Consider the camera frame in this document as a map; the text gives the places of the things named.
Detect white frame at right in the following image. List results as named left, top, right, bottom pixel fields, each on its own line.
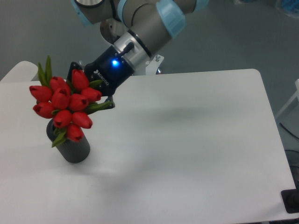
left=275, top=79, right=299, bottom=122

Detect red tulip bouquet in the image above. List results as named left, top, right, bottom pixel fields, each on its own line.
left=29, top=56, right=105, bottom=147

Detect white chair seat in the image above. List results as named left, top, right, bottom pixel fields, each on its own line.
left=0, top=61, right=38, bottom=83

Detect black device at table edge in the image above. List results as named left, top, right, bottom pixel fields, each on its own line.
left=281, top=189, right=299, bottom=214

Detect dark grey ribbed vase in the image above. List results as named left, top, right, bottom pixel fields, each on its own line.
left=46, top=119, right=90, bottom=163

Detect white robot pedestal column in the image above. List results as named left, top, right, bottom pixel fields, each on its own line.
left=100, top=18, right=149, bottom=75

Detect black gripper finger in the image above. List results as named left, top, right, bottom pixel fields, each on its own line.
left=67, top=62, right=85, bottom=81
left=100, top=96, right=115, bottom=109

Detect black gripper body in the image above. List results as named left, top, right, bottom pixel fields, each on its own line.
left=84, top=44, right=134, bottom=96

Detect black cable on floor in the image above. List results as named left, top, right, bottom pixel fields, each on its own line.
left=279, top=123, right=299, bottom=137

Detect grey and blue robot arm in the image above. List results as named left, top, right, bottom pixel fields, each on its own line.
left=67, top=0, right=208, bottom=101

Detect blue items in clear bag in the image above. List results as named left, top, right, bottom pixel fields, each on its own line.
left=275, top=0, right=299, bottom=18

